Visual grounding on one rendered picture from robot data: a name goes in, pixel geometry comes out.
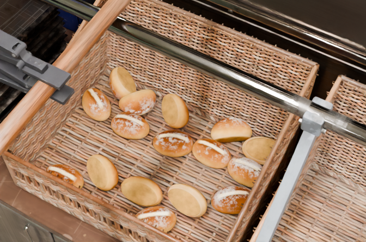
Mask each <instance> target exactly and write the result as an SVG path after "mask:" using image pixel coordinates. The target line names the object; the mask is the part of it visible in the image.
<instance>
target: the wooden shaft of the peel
mask: <svg viewBox="0 0 366 242"><path fill-rule="evenodd" d="M131 1H132V0H108V1H107V2H106V3H105V4H104V5H103V7H102V8H101V9H100V10H99V11H98V12H97V13H96V15H95V16H94V17H93V18H92V19H91V20H90V21H89V22H88V24H87V25H86V26H85V27H84V28H83V29H82V30H81V32H80V33H79V34H78V35H77V37H76V38H75V39H74V40H73V41H72V42H71V43H70V45H69V46H68V47H67V48H66V49H65V50H64V51H63V53H62V54H61V55H60V56H59V57H58V58H57V59H56V60H55V62H54V63H53V64H52V65H53V66H56V67H58V68H60V69H62V70H64V71H66V72H68V73H71V72H72V71H73V70H74V68H75V67H76V66H77V65H78V64H79V62H80V61H81V60H82V59H83V58H84V56H85V55H86V54H87V53H88V52H89V51H90V49H91V48H92V47H93V46H94V45H95V44H96V42H97V41H98V40H99V39H100V38H101V37H102V35H103V34H104V33H105V31H106V30H108V28H109V27H110V26H111V24H112V23H113V22H114V21H115V20H116V19H117V17H118V16H119V15H120V14H121V13H122V12H123V10H124V9H125V8H126V7H127V6H128V4H129V3H130V2H131ZM56 90H57V89H55V88H53V87H51V86H49V85H47V84H45V83H43V82H41V81H39V80H38V81H37V82H36V84H35V85H34V86H33V87H32V88H31V89H30V90H29V92H28V93H27V94H26V95H25V96H24V97H23V98H22V100H21V101H20V102H19V103H18V104H17V105H16V106H15V107H14V109H13V110H12V111H11V112H10V113H9V114H8V115H7V117H6V118H5V119H4V120H3V121H2V122H1V123H0V156H1V155H2V154H3V153H4V151H5V150H6V149H7V148H8V147H9V146H10V144H11V143H12V142H13V141H14V139H15V138H16V137H17V136H18V135H19V134H20V132H21V131H22V130H23V129H24V128H25V126H26V125H27V124H28V123H29V122H30V121H31V119H32V118H33V117H34V116H35V115H36V114H37V112H38V111H39V110H40V109H41V108H42V107H43V105H44V104H45V103H46V101H47V100H48V99H49V98H50V97H51V96H52V94H53V93H54V92H55V91H56Z"/></svg>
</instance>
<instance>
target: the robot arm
mask: <svg viewBox="0 0 366 242"><path fill-rule="evenodd" d="M15 45H16V46H15ZM26 48H27V45H26V44H25V43H24V42H22V41H20V40H18V39H16V38H14V37H13V36H11V35H9V34H8V33H6V32H4V31H2V30H0V82H1V83H4V84H6V85H8V86H11V87H13V88H15V89H17V90H20V91H22V92H24V93H28V92H29V90H30V89H31V88H32V87H33V86H34V85H35V84H36V82H37V81H38V80H39V81H41V82H43V83H45V84H47V85H49V86H51V87H53V88H55V89H57V90H56V91H55V92H54V93H53V94H52V96H51V97H50V99H52V100H54V101H56V102H58V103H60V104H62V105H65V103H66V102H67V101H68V100H69V99H70V98H71V96H72V95H73V94H74V92H75V90H74V89H73V88H71V87H69V86H67V85H66V83H67V82H68V80H69V79H70V78H71V75H70V73H68V72H66V71H64V70H62V69H60V68H58V67H56V66H53V65H51V64H49V63H47V62H45V61H43V60H41V59H39V58H36V57H33V55H32V54H31V53H30V52H29V51H26Z"/></svg>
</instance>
